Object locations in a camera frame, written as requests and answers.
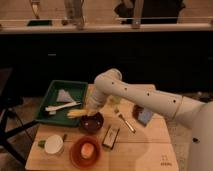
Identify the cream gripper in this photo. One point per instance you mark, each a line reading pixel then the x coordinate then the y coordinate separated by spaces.
pixel 93 106

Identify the yellow banana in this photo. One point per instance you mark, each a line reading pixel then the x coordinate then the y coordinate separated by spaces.
pixel 77 113

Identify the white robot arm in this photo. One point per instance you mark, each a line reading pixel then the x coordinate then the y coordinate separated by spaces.
pixel 191 113

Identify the green plastic cup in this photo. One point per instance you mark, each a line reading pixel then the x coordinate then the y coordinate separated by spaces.
pixel 116 100

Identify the white lidded cup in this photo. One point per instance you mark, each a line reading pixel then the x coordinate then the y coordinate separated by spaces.
pixel 53 145

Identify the dark brown bowl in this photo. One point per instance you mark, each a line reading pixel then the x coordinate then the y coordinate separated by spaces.
pixel 91 124

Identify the metal fork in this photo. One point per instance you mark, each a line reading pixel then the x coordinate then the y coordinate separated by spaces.
pixel 119 114

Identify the green plastic tray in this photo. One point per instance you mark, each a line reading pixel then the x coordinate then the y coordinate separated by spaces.
pixel 77 91

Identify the grey folded cloth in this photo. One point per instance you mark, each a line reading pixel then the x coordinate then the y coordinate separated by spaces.
pixel 64 96

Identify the black rectangular box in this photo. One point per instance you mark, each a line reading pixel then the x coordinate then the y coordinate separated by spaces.
pixel 110 137

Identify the white spatula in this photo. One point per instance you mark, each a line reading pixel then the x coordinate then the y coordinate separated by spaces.
pixel 55 108

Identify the bread roll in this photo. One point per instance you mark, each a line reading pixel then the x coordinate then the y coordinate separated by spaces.
pixel 87 150

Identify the brown scrubber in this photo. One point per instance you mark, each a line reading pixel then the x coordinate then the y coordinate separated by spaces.
pixel 136 111

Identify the orange plate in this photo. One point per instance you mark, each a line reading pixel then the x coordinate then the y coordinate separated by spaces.
pixel 76 157

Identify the blue sponge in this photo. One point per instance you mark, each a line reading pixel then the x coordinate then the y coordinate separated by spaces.
pixel 144 116

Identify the green small object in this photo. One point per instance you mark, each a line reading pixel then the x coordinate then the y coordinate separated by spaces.
pixel 41 143

